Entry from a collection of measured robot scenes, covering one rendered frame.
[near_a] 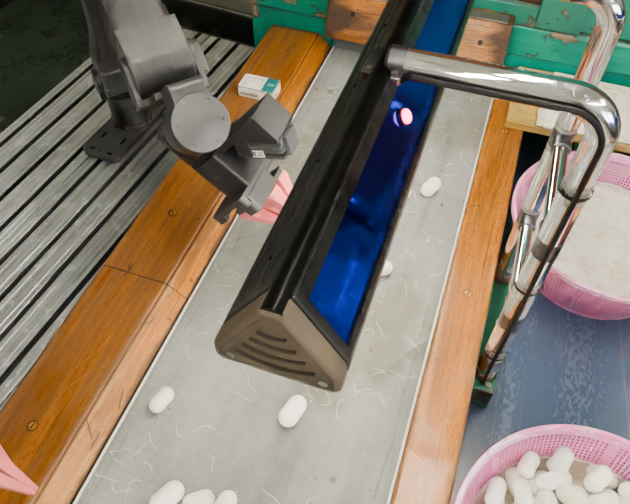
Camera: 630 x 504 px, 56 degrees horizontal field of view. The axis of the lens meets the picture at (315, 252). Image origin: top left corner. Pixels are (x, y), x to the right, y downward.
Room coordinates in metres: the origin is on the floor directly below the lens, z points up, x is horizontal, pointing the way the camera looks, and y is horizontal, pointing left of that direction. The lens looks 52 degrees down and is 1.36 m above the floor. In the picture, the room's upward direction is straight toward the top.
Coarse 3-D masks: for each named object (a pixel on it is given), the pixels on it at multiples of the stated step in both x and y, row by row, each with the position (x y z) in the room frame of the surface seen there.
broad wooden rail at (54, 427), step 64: (256, 64) 0.87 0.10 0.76; (320, 64) 0.90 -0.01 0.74; (192, 192) 0.57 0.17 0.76; (128, 256) 0.46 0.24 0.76; (192, 256) 0.47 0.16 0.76; (64, 320) 0.37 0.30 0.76; (128, 320) 0.37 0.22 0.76; (64, 384) 0.28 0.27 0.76; (128, 384) 0.29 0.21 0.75; (64, 448) 0.21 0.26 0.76
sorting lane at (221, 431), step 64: (320, 128) 0.74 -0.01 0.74; (448, 128) 0.74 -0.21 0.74; (448, 192) 0.60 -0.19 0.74; (256, 256) 0.48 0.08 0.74; (448, 256) 0.48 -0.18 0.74; (192, 320) 0.38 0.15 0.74; (384, 320) 0.38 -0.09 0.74; (192, 384) 0.30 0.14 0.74; (256, 384) 0.30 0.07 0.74; (384, 384) 0.30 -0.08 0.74; (128, 448) 0.22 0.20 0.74; (192, 448) 0.22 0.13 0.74; (256, 448) 0.22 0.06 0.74; (320, 448) 0.22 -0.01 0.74; (384, 448) 0.22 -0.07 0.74
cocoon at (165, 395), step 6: (162, 390) 0.28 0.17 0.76; (168, 390) 0.28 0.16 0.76; (156, 396) 0.27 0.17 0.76; (162, 396) 0.27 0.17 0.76; (168, 396) 0.27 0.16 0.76; (150, 402) 0.27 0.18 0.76; (156, 402) 0.27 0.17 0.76; (162, 402) 0.27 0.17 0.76; (168, 402) 0.27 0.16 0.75; (150, 408) 0.26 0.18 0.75; (156, 408) 0.26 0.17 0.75; (162, 408) 0.26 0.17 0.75
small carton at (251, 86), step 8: (248, 80) 0.80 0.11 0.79; (256, 80) 0.80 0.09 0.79; (264, 80) 0.80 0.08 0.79; (272, 80) 0.80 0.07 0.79; (240, 88) 0.78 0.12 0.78; (248, 88) 0.78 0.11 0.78; (256, 88) 0.78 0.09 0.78; (264, 88) 0.78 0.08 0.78; (272, 88) 0.78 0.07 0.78; (280, 88) 0.80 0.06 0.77; (248, 96) 0.78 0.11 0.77; (256, 96) 0.78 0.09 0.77; (272, 96) 0.77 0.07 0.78
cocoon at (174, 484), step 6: (174, 480) 0.18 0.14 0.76; (168, 486) 0.18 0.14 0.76; (174, 486) 0.18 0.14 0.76; (180, 486) 0.18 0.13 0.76; (156, 492) 0.17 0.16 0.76; (162, 492) 0.17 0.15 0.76; (168, 492) 0.17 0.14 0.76; (174, 492) 0.17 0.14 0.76; (180, 492) 0.17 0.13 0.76; (150, 498) 0.17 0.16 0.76; (156, 498) 0.17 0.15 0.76; (162, 498) 0.17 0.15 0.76; (168, 498) 0.17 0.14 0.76; (174, 498) 0.17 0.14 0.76; (180, 498) 0.17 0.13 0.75
